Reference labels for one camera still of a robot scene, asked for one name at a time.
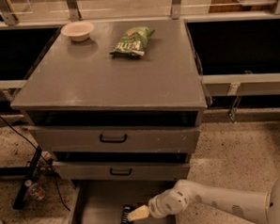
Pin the green kettle chips bag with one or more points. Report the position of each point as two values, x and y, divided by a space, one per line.
133 42

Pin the grey drawer cabinet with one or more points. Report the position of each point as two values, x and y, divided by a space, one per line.
81 84

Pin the top grey drawer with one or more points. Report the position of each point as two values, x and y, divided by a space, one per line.
116 139

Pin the small clear bottle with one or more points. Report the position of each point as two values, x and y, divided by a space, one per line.
34 190

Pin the metal bracket under shelf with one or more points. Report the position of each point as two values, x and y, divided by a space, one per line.
234 107

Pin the dark blue rxbar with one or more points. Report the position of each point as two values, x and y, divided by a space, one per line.
125 214

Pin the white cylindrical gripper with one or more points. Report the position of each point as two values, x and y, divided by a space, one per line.
155 208

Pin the open bottom grey drawer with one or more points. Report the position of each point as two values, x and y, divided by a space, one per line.
102 202

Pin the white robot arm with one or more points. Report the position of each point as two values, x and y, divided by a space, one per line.
258 208

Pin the middle grey drawer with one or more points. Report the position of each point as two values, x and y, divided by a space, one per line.
121 171

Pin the black metal leg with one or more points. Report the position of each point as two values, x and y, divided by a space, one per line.
19 202

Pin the white paper bowl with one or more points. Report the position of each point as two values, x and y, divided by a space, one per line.
77 31

